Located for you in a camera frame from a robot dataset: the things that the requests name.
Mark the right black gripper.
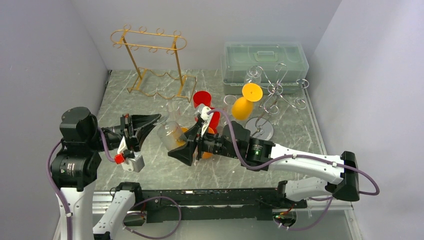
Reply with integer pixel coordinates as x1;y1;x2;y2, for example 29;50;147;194
168;119;241;165

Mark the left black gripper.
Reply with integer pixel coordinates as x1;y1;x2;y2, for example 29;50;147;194
86;112;160;151

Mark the clear stemless glass front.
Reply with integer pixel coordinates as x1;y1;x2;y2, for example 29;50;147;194
157;111;181;151

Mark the yellow goblet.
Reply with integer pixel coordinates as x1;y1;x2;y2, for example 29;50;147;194
175;127;188;147
231;82;263;121

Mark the silver wire glass rack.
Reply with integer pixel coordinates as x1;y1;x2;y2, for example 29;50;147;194
245;63;307;141

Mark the clear ribbed wine glass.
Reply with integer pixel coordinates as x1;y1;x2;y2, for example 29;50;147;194
244;66;263;85

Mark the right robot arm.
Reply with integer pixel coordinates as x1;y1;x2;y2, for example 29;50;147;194
167;121;360;208

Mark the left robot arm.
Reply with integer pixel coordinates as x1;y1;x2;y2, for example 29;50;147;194
46;106;161;240

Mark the tall clear flute glass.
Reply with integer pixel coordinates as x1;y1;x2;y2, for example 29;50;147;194
166;100;181;122

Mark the orange goblet centre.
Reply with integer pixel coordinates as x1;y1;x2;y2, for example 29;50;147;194
201;127;215;159

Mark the red goblet right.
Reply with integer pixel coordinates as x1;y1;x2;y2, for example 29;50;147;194
208;112;221;132

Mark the red goblet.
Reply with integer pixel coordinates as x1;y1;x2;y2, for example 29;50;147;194
208;112;221;132
192;90;212;108

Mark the red goblet back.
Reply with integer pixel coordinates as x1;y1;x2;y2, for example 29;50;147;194
192;90;212;108

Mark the clear glass with red dots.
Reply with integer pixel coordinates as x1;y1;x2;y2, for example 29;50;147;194
223;95;238;125

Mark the clear plastic storage box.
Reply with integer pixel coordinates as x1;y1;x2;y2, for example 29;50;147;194
221;41;309;95

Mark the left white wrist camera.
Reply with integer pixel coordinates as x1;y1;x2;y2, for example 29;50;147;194
114;138;145;173

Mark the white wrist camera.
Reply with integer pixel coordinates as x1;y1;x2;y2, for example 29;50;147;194
114;138;145;173
196;103;213;137

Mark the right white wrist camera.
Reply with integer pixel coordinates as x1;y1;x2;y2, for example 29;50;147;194
196;103;213;137

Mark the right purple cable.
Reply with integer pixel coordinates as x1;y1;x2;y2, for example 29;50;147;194
206;107;381;232

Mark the purple cable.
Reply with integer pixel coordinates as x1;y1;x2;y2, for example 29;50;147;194
206;107;381;232
46;127;182;240

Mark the gold wire glass rack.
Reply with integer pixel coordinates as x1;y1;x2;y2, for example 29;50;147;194
109;24;198;103

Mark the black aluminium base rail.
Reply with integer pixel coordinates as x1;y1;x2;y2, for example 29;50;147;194
60;187;354;223

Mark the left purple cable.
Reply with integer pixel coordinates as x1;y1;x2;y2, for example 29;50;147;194
46;127;182;240

